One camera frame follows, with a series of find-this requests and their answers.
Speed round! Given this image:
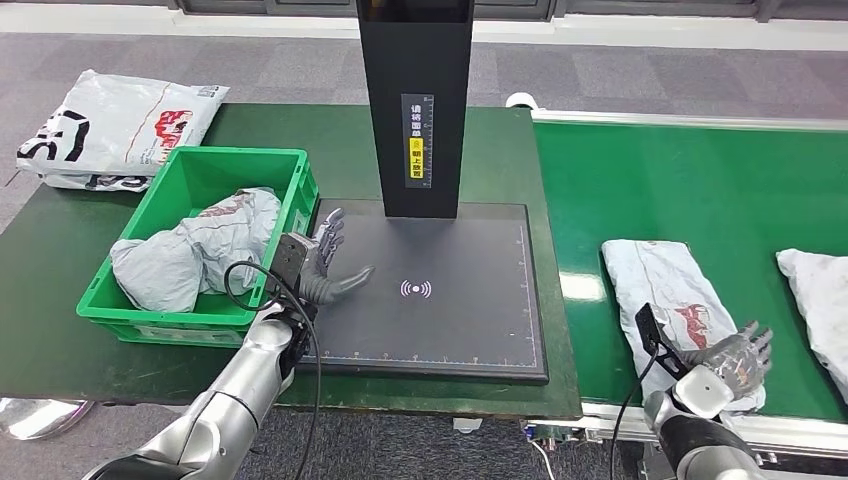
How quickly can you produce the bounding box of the dark window frame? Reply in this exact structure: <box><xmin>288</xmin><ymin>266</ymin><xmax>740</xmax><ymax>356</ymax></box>
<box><xmin>0</xmin><ymin>0</ymin><xmax>848</xmax><ymax>21</ymax></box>

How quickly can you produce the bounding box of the green plastic crate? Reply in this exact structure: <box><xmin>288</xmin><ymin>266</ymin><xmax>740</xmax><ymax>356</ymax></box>
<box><xmin>76</xmin><ymin>145</ymin><xmax>321</xmax><ymax>349</ymax></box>

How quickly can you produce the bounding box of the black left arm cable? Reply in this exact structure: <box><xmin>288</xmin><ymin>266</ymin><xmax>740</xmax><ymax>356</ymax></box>
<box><xmin>223</xmin><ymin>261</ymin><xmax>324</xmax><ymax>480</ymax></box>

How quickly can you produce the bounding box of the silver conveyor frame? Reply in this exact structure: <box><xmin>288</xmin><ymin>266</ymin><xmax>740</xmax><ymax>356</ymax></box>
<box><xmin>523</xmin><ymin>107</ymin><xmax>848</xmax><ymax>480</ymax></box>

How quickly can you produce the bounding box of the white parcel bag red logo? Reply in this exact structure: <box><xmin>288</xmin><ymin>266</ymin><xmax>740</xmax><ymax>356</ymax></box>
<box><xmin>16</xmin><ymin>69</ymin><xmax>231</xmax><ymax>179</ymax></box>

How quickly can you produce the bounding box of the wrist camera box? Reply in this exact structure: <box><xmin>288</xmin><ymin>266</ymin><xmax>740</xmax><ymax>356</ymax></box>
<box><xmin>270</xmin><ymin>231</ymin><xmax>319</xmax><ymax>299</ymax></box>
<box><xmin>634</xmin><ymin>302</ymin><xmax>690</xmax><ymax>382</ymax></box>

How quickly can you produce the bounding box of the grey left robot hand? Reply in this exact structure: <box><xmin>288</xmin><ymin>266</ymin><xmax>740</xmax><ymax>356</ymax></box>
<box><xmin>298</xmin><ymin>208</ymin><xmax>376</xmax><ymax>306</ymax></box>

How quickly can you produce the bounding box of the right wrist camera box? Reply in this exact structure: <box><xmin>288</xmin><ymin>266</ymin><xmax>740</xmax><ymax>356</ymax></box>
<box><xmin>634</xmin><ymin>302</ymin><xmax>690</xmax><ymax>382</ymax></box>

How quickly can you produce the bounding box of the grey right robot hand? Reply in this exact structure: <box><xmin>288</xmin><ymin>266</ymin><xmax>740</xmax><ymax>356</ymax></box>
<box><xmin>688</xmin><ymin>321</ymin><xmax>775</xmax><ymax>402</ymax></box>

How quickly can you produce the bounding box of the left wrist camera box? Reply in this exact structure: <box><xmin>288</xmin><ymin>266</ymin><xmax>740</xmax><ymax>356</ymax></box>
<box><xmin>270</xmin><ymin>231</ymin><xmax>319</xmax><ymax>299</ymax></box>

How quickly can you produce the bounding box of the shiny silver floor base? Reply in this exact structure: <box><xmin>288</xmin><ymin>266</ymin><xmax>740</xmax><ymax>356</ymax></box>
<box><xmin>0</xmin><ymin>398</ymin><xmax>95</xmax><ymax>442</ymax></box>

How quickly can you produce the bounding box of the black inbound scanner machine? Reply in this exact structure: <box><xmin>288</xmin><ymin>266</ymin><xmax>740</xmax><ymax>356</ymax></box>
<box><xmin>298</xmin><ymin>0</ymin><xmax>550</xmax><ymax>386</ymax></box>

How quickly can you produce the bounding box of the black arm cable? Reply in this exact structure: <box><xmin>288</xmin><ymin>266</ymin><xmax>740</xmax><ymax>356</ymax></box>
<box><xmin>609</xmin><ymin>347</ymin><xmax>664</xmax><ymax>480</ymax></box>
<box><xmin>223</xmin><ymin>261</ymin><xmax>324</xmax><ymax>480</ymax></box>

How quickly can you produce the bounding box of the green conveyor belt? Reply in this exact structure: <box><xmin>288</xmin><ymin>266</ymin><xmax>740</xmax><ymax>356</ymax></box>
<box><xmin>533</xmin><ymin>121</ymin><xmax>848</xmax><ymax>423</ymax></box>

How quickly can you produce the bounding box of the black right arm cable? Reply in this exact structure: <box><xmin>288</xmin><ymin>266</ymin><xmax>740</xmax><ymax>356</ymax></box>
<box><xmin>609</xmin><ymin>347</ymin><xmax>664</xmax><ymax>480</ymax></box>

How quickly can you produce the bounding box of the thin white cable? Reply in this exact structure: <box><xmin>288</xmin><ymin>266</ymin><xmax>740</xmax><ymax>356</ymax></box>
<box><xmin>529</xmin><ymin>440</ymin><xmax>556</xmax><ymax>480</ymax></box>

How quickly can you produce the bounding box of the grey poly parcel red print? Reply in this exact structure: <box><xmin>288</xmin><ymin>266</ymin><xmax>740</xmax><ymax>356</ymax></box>
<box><xmin>776</xmin><ymin>248</ymin><xmax>848</xmax><ymax>405</ymax></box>
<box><xmin>109</xmin><ymin>187</ymin><xmax>283</xmax><ymax>314</ymax></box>
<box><xmin>600</xmin><ymin>238</ymin><xmax>768</xmax><ymax>415</ymax></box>

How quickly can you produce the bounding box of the conveyor connector block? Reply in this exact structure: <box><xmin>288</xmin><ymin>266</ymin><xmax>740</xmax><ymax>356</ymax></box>
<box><xmin>523</xmin><ymin>423</ymin><xmax>584</xmax><ymax>445</ymax></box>

